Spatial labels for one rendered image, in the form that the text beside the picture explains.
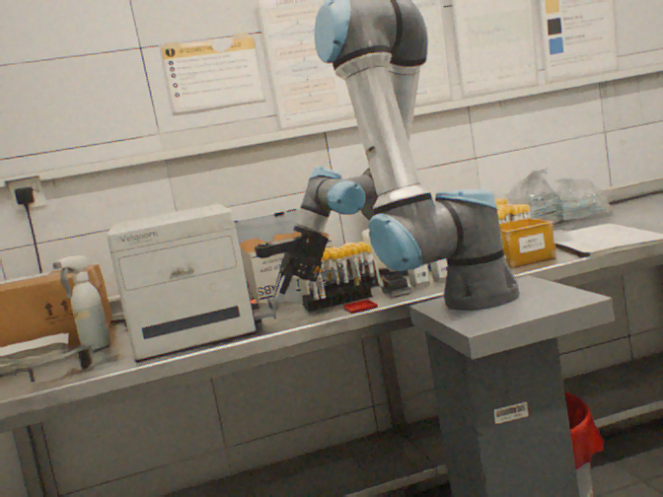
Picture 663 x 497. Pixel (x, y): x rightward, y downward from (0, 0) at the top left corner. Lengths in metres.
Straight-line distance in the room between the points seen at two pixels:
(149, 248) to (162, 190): 0.65
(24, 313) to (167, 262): 0.52
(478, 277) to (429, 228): 0.15
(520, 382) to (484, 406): 0.09
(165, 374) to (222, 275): 0.25
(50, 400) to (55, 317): 0.39
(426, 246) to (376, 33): 0.41
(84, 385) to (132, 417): 0.76
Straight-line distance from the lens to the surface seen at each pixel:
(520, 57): 2.57
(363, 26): 1.35
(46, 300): 1.96
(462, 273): 1.38
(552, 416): 1.47
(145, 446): 2.39
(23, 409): 1.64
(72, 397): 1.63
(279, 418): 2.40
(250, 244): 2.19
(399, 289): 1.75
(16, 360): 1.87
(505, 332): 1.25
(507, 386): 1.40
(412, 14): 1.42
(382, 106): 1.33
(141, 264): 1.60
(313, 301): 1.75
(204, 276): 1.60
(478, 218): 1.36
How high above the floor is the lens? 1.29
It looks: 8 degrees down
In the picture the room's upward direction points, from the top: 10 degrees counter-clockwise
